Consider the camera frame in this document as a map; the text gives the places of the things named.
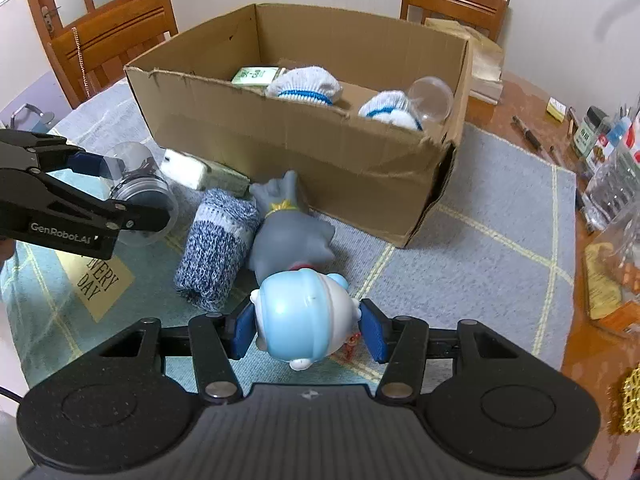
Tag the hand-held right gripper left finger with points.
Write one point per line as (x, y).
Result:
(245, 332)

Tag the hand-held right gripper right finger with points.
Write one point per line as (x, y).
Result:
(375, 335)

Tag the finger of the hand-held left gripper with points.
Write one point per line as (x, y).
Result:
(100, 210)
(82, 162)

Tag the clear plastic jar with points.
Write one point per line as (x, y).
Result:
(145, 195)
(432, 100)

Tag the blue and white round toy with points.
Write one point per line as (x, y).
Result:
(300, 315)

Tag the brown cardboard box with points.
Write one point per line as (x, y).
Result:
(300, 150)

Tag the blue and white knitted sock roll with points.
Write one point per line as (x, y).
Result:
(215, 250)

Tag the green and white tissue pack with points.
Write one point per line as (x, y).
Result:
(190, 170)
(255, 76)

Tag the grey shark toy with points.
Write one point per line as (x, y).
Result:
(290, 240)

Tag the wooden chair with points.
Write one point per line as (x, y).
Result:
(450, 5)
(110, 35)

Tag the grey-blue checked towel mat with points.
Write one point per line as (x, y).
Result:
(475, 240)

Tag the clear snack bag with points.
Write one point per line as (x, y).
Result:
(607, 280)

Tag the brown pen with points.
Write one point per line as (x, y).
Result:
(527, 132)

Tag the golden textured object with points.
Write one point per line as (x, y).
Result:
(626, 400)

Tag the water bottle with red label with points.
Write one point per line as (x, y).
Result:
(617, 180)

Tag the small yellow box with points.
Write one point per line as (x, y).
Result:
(556, 110)

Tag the jar with green label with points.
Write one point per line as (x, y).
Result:
(590, 140)

